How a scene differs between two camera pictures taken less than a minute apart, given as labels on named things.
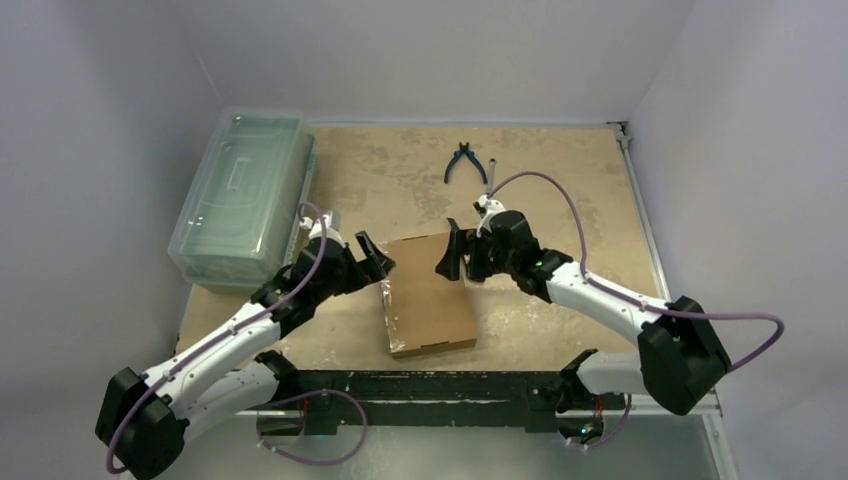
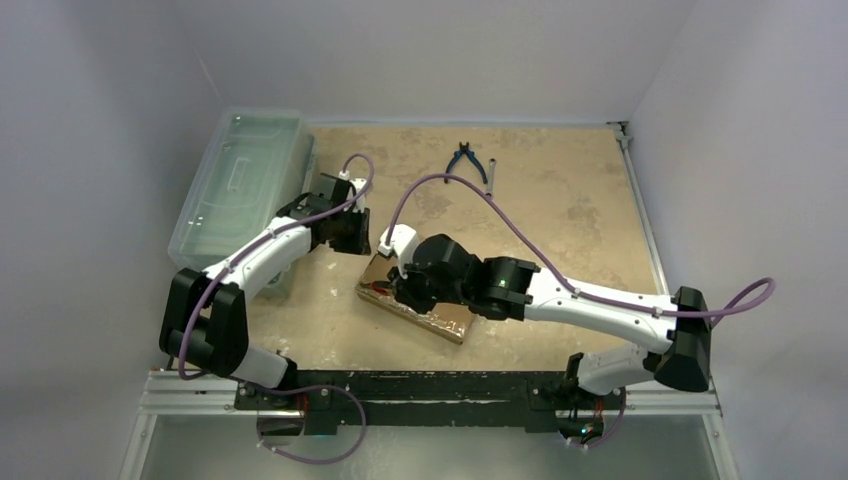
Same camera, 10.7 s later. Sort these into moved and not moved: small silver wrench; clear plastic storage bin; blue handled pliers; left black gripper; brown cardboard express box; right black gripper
Moved: brown cardboard express box; right black gripper; left black gripper
Not moved: small silver wrench; blue handled pliers; clear plastic storage bin
